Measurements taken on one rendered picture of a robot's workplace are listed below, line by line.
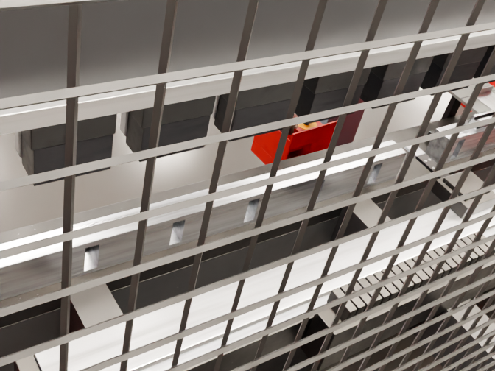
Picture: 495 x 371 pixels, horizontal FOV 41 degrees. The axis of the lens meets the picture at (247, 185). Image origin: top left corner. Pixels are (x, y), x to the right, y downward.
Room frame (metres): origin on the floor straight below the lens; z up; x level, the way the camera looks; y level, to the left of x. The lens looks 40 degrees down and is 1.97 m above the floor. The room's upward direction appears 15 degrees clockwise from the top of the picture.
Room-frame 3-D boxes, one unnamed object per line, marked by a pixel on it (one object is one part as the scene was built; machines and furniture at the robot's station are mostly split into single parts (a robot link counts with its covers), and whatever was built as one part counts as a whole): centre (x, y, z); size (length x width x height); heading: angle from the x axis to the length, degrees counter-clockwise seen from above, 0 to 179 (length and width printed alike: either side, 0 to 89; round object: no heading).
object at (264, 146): (1.78, -0.11, 0.75); 0.20 x 0.16 x 0.18; 136
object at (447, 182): (1.41, -0.48, 1.01); 0.26 x 0.12 x 0.05; 42
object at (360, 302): (1.01, -0.39, 1.02); 0.44 x 0.06 x 0.04; 132
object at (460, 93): (1.93, -0.59, 1.00); 0.26 x 0.18 x 0.01; 42
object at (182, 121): (1.04, 0.18, 1.25); 0.15 x 0.09 x 0.17; 132
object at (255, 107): (1.17, 0.03, 1.25); 0.15 x 0.09 x 0.17; 132
